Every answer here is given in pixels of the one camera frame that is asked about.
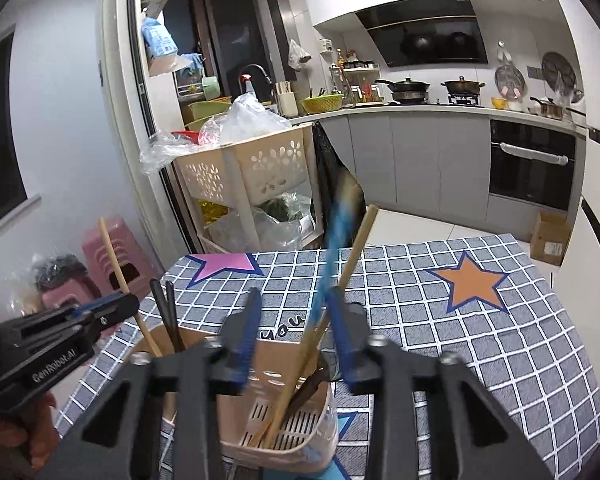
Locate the green colander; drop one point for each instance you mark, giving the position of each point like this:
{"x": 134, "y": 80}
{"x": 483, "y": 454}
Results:
{"x": 322, "y": 105}

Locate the dark glass door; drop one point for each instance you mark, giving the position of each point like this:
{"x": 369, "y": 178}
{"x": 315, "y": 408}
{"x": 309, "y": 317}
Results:
{"x": 230, "y": 25}

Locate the checked blue-grey tablecloth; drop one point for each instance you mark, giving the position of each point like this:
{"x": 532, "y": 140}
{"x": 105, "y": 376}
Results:
{"x": 430, "y": 360}

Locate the beige plastic utensil holder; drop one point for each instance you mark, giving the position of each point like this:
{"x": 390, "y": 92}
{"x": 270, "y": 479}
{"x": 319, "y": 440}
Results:
{"x": 267, "y": 360}

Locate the blue-patterned wooden chopstick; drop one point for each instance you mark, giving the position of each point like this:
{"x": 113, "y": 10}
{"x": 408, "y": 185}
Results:
{"x": 332, "y": 250}

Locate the light green cup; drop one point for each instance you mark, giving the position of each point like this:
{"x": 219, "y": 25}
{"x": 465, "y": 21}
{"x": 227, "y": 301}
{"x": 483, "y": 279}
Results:
{"x": 211, "y": 89}

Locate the black hanging bag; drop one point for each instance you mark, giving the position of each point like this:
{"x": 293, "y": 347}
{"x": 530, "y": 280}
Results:
{"x": 330, "y": 175}

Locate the black plastic bag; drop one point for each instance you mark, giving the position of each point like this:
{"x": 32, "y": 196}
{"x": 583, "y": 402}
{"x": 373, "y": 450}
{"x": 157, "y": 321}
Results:
{"x": 60, "y": 270}

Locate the white chopstick holder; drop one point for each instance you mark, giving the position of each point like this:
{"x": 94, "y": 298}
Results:
{"x": 286, "y": 102}

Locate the round metal steamer plate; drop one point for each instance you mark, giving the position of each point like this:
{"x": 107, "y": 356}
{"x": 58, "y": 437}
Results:
{"x": 510, "y": 80}

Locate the olive green basin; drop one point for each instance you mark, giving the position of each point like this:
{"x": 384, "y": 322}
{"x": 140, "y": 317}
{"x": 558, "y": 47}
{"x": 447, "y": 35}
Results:
{"x": 207, "y": 109}

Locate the spray bottle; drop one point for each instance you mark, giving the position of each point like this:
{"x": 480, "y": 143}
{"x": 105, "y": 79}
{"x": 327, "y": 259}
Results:
{"x": 246, "y": 86}

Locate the person's left hand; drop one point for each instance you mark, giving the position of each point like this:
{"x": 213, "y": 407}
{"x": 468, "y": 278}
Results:
{"x": 35, "y": 430}

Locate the black range hood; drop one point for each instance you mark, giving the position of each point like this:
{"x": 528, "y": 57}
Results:
{"x": 430, "y": 35}

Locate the spice rack with bottles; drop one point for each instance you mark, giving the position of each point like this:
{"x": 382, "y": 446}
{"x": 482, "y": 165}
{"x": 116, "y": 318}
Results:
{"x": 360, "y": 87}

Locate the lidded cooking pot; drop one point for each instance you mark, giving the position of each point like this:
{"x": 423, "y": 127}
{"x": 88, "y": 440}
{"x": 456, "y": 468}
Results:
{"x": 462, "y": 87}

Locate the grey kitchen base cabinet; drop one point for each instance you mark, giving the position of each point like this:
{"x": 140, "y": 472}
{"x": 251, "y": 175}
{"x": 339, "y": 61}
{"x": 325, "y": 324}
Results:
{"x": 415, "y": 165}

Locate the small steel saucepan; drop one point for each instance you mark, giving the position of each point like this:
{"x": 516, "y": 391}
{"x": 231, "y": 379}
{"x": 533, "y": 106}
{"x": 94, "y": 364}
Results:
{"x": 550, "y": 109}

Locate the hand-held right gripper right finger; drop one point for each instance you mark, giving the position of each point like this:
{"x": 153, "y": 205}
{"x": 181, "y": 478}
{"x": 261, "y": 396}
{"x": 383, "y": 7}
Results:
{"x": 337, "y": 330}

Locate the cardboard box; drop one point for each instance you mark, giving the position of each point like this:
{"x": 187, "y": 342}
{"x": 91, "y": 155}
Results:
{"x": 550, "y": 240}

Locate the yellow oil bottle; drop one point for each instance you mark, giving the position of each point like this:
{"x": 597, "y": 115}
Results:
{"x": 212, "y": 212}

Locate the large clear plastic bag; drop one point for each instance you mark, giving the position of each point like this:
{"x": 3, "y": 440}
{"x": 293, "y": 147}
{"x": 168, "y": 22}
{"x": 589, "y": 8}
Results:
{"x": 250, "y": 120}

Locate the bagged green vegetables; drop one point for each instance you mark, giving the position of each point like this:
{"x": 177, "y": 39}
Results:
{"x": 280, "y": 215}

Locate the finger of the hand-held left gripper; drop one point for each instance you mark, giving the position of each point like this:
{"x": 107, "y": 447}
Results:
{"x": 115, "y": 317}
{"x": 92, "y": 307}

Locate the beige plastic storage cart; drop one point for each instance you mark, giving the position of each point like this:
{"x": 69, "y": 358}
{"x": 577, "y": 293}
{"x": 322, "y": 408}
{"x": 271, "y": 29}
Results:
{"x": 275, "y": 160}

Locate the plain wooden chopstick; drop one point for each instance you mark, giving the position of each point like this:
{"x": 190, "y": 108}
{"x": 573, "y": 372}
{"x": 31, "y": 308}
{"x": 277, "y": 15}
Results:
{"x": 360, "y": 240}
{"x": 111, "y": 255}

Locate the yellow bowl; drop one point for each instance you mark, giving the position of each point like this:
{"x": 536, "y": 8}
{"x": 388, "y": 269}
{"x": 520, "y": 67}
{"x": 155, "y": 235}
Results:
{"x": 500, "y": 103}

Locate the hanging clear plastic bag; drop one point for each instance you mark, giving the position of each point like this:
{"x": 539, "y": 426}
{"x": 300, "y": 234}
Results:
{"x": 297, "y": 55}

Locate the dark table knife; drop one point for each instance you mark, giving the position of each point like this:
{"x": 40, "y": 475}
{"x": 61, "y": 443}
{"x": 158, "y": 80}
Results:
{"x": 307, "y": 392}

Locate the black built-in oven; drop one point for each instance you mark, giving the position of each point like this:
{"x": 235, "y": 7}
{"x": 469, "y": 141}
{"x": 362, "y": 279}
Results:
{"x": 530, "y": 180}

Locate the blue packet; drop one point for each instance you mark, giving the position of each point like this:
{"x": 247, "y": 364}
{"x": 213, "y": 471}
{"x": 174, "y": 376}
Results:
{"x": 159, "y": 39}

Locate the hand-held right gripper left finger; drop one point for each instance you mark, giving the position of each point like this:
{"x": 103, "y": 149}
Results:
{"x": 247, "y": 330}

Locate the black kitchen faucet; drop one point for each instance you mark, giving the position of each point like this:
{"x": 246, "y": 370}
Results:
{"x": 262, "y": 70}

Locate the black frying pan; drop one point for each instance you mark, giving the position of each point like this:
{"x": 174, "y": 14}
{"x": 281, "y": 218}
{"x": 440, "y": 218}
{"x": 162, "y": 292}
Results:
{"x": 407, "y": 89}

